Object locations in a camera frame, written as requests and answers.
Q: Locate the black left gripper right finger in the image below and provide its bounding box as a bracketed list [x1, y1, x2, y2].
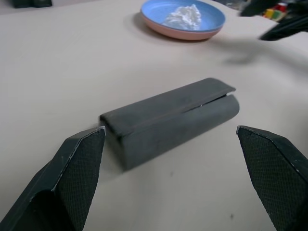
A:
[236, 125, 308, 231]

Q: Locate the grey glasses case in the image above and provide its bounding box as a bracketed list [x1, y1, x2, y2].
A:
[100, 77, 241, 172]

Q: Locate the pink plate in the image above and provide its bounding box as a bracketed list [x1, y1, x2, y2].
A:
[141, 13, 226, 41]

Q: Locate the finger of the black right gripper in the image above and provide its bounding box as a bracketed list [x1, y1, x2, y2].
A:
[259, 13, 308, 41]
[240, 0, 281, 17]

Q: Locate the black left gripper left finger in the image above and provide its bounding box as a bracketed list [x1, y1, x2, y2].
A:
[0, 126, 106, 231]

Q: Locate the blue plate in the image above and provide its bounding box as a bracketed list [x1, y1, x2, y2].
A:
[140, 0, 226, 33]

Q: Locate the white tissue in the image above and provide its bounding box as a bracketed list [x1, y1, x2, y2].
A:
[174, 3, 202, 31]
[161, 12, 186, 27]

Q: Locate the colourful background object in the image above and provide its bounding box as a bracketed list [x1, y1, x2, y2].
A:
[263, 2, 288, 21]

